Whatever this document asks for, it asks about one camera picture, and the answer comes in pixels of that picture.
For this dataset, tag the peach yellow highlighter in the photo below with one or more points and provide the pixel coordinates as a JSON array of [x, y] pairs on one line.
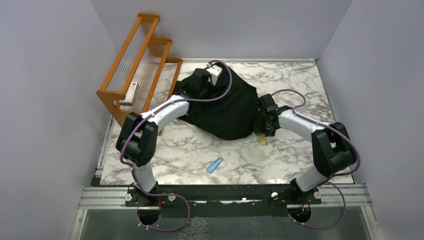
[[262, 140]]

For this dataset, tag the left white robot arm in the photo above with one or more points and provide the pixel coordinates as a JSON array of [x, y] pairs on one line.
[[138, 136]]

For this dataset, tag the small white red box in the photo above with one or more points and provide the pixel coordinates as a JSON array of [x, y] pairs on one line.
[[131, 95]]

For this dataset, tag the blue glue stick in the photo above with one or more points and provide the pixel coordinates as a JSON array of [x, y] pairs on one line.
[[213, 166]]

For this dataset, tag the black backpack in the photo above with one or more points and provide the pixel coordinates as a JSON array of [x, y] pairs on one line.
[[230, 116]]

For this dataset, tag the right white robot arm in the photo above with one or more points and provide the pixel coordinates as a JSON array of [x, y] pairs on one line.
[[332, 151]]

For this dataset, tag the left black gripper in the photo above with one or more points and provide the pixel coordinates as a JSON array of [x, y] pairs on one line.
[[211, 88]]

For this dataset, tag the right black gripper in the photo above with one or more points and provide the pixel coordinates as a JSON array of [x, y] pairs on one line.
[[269, 132]]

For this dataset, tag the orange wooden rack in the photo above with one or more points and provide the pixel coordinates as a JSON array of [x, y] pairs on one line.
[[143, 58]]

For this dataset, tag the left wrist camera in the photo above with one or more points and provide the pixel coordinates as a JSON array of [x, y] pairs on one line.
[[214, 72]]

